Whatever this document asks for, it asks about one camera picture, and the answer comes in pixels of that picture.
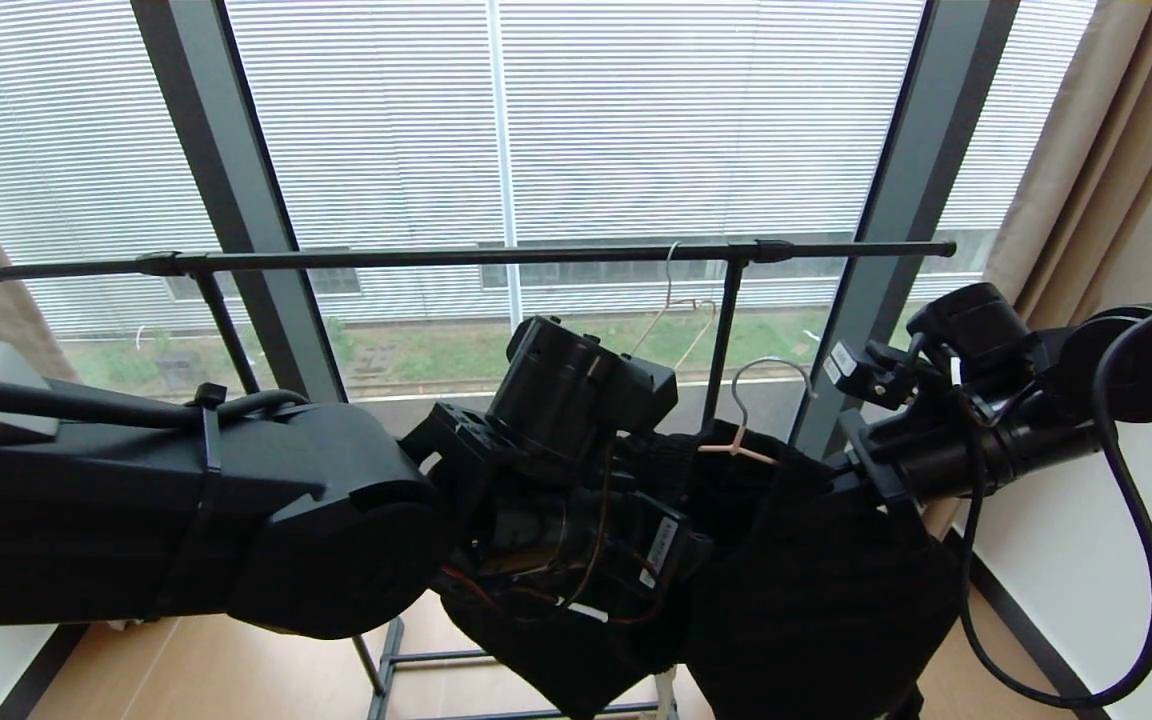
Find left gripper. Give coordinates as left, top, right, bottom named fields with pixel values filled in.
left=454, top=488, right=643, bottom=623

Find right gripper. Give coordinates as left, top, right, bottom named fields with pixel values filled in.
left=829, top=405, right=1107, bottom=509

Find black garment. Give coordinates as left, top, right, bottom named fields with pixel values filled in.
left=431, top=420, right=967, bottom=720

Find pink clothes hanger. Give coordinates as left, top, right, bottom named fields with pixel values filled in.
left=626, top=240, right=719, bottom=373
left=696, top=357, right=819, bottom=467

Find black clothes rack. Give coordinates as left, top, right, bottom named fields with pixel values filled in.
left=0, top=238, right=957, bottom=720

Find window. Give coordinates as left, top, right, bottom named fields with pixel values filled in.
left=0, top=0, right=1102, bottom=461

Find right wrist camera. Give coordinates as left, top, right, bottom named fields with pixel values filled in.
left=821, top=338, right=949, bottom=413

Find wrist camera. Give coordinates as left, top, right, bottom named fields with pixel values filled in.
left=821, top=338, right=949, bottom=413
left=631, top=505, right=715, bottom=596

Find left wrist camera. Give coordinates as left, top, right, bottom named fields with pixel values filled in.
left=631, top=505, right=715, bottom=596

